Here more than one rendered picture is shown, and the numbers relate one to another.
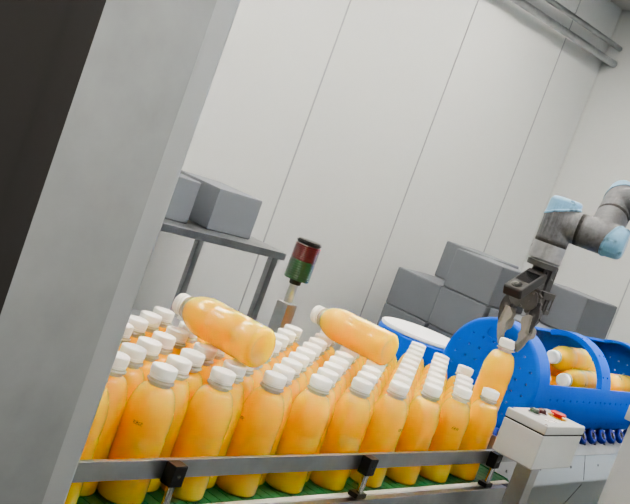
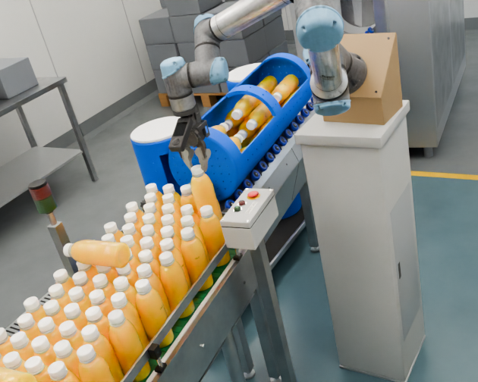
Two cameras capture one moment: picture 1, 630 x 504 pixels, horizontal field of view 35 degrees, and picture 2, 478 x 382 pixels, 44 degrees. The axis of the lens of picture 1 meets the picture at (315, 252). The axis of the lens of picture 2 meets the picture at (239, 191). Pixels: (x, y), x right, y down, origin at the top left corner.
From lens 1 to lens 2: 0.87 m
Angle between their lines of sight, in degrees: 23
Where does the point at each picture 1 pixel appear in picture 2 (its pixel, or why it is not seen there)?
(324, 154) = not seen: outside the picture
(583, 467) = (294, 154)
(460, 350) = (178, 164)
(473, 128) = not seen: outside the picture
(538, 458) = (256, 240)
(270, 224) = (48, 50)
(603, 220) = (202, 62)
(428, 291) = (163, 24)
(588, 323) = not seen: outside the picture
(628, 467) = (314, 170)
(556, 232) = (177, 89)
